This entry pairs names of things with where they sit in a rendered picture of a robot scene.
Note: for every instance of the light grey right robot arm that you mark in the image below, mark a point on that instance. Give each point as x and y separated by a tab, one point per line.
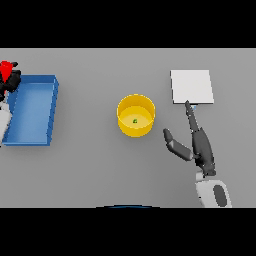
212	193

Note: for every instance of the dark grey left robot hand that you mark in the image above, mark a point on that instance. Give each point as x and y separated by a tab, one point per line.
10	81

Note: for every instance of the blue tray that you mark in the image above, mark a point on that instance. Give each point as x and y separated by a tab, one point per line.
31	110

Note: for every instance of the red beaker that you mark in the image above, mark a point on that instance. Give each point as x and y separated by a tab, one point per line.
5	69

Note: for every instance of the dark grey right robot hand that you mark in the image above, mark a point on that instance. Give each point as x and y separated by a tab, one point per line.
201	145

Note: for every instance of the yellow bowl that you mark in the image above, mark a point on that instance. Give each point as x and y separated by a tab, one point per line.
135	115

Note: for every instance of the pale square measuring scale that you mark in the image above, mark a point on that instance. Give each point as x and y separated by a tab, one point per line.
192	86

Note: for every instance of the green nut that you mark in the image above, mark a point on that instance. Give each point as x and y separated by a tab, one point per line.
135	121

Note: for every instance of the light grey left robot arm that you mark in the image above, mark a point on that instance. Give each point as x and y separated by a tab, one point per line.
4	120

